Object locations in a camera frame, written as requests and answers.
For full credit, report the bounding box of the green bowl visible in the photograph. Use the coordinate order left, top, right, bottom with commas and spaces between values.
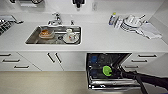
102, 65, 113, 77

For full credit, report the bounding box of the stainless steel dishwasher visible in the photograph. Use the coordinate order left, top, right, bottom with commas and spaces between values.
85, 52, 150, 94

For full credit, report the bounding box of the white base cabinet door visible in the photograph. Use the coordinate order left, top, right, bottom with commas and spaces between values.
52, 51, 89, 72
16, 51, 65, 72

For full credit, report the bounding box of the small white bottle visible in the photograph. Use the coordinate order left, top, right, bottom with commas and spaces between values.
114, 18, 122, 30

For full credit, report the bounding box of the stack of white plates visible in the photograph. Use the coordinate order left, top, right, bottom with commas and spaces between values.
120, 13, 145, 34

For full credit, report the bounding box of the dish soap bottle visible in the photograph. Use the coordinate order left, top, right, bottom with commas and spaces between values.
107, 12, 117, 28

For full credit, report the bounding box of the white towel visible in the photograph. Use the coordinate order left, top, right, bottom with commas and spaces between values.
137, 22, 164, 41

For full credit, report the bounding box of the white mug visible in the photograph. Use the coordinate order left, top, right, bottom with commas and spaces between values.
62, 28, 81, 45

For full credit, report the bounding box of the small chrome sink pump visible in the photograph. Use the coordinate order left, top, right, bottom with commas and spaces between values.
69, 19, 75, 26

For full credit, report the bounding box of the brown bowl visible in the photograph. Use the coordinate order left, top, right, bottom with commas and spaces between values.
38, 27, 55, 39

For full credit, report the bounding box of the chrome faucet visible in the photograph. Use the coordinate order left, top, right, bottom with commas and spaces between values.
47, 11, 64, 27

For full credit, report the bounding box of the stainless steel sink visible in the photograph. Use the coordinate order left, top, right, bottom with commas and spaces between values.
24, 24, 83, 46

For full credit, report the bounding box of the small grey dish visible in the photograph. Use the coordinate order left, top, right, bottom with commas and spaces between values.
13, 19, 25, 25

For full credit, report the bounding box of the white dish rack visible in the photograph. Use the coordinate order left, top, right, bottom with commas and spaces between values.
0, 15, 16, 36

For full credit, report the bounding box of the white drawer black handle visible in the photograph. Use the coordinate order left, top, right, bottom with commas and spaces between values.
0, 58, 32, 66
0, 51, 22, 61
123, 58, 160, 66
120, 63, 154, 73
0, 63, 42, 72
128, 52, 167, 61

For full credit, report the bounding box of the black wall soap dispenser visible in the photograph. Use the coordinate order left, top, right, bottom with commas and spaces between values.
72, 0, 85, 10

